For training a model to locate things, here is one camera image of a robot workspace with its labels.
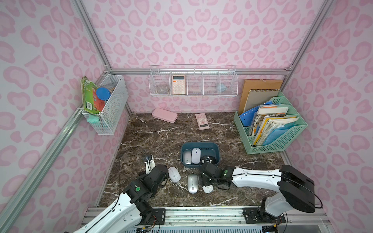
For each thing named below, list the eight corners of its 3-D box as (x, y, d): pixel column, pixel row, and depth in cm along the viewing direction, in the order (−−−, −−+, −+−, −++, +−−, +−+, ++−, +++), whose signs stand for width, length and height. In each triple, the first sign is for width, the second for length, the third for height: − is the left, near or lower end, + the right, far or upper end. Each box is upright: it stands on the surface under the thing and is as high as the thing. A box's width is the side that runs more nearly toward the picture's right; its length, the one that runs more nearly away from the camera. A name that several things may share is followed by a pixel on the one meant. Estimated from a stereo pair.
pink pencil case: (150, 116, 121) (149, 114, 119) (156, 109, 127) (155, 107, 125) (173, 123, 116) (173, 121, 114) (178, 115, 121) (178, 113, 119)
